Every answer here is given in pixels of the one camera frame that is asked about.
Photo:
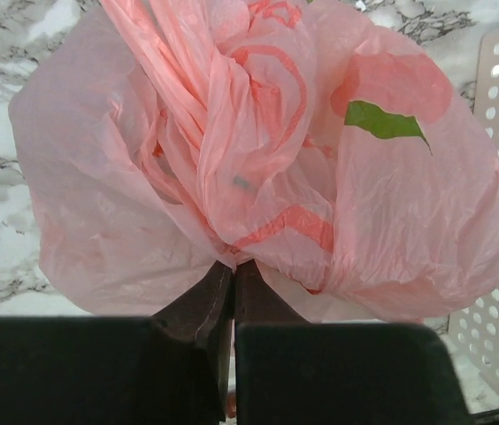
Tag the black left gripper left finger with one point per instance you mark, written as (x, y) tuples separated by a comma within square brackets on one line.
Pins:
[(167, 368)]

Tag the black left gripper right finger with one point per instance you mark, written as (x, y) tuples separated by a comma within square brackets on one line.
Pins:
[(290, 371)]

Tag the pink plastic bag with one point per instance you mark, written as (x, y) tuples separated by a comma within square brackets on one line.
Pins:
[(163, 137)]

